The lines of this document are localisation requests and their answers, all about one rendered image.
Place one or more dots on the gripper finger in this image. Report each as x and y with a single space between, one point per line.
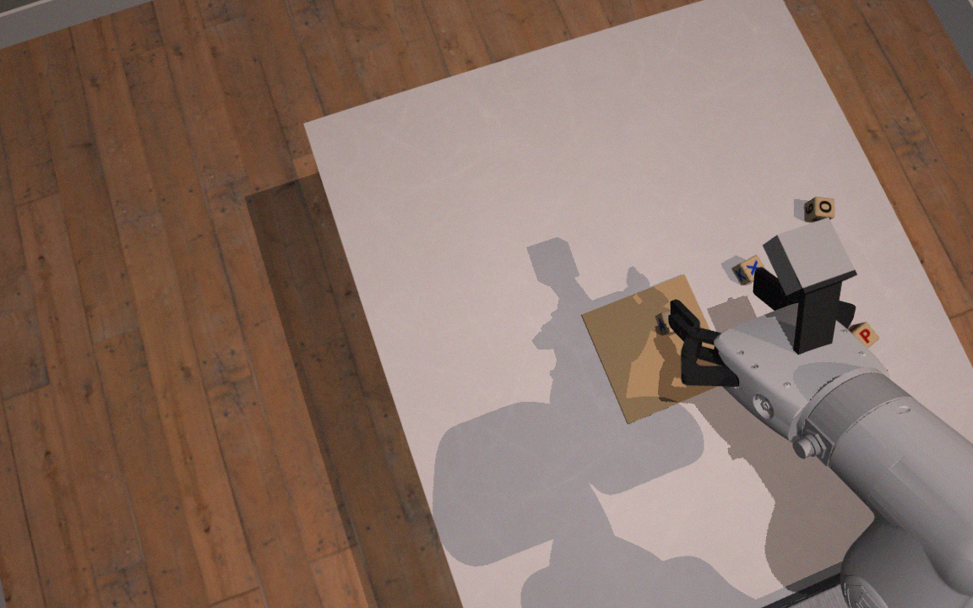
769 290
687 327

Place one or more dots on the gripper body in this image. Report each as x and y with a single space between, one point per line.
793 384

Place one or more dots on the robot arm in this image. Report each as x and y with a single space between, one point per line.
918 551

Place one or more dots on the tan square mat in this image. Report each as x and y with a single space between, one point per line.
643 366

